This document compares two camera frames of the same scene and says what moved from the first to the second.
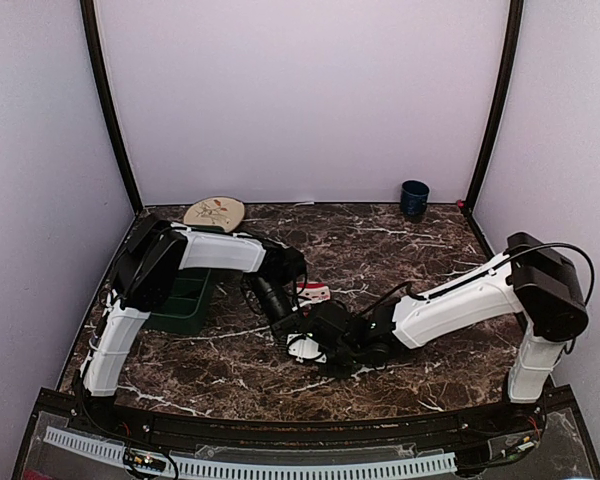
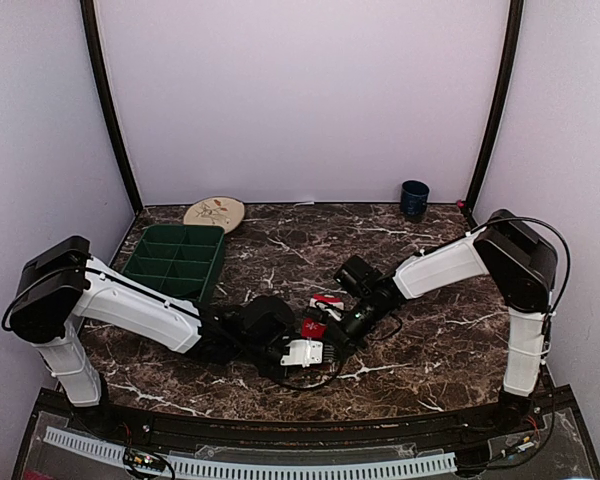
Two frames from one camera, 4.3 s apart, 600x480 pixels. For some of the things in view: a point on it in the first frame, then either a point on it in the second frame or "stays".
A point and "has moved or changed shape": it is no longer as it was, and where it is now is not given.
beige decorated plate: (224, 212) stays
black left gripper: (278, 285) to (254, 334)
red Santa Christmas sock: (312, 292) has moved or changed shape
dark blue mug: (413, 200) stays
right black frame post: (513, 56) stays
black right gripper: (339, 372) to (339, 336)
